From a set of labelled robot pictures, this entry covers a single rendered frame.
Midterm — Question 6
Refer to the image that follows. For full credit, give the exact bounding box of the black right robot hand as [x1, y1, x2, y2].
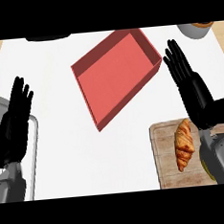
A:
[161, 34, 224, 134]

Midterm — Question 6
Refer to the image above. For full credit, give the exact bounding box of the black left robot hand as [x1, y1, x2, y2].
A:
[0, 74, 41, 169]

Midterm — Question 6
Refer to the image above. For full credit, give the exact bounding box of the yellow lemon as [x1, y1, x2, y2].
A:
[200, 158, 214, 180]

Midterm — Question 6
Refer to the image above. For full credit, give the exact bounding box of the wooden cutting board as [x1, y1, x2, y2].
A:
[148, 114, 224, 190]

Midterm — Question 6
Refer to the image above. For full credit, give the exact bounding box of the red cardboard box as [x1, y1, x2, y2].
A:
[67, 25, 169, 135]

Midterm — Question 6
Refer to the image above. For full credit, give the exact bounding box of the grey tray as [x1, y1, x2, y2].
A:
[0, 89, 46, 205]

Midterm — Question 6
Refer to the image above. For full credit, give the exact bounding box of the golden brown croissant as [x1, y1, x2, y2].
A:
[171, 118, 198, 173]

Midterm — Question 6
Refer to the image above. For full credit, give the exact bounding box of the grey bowl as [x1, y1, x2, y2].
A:
[175, 20, 216, 42]

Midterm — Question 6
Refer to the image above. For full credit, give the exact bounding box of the black round object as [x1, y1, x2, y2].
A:
[25, 33, 73, 44]

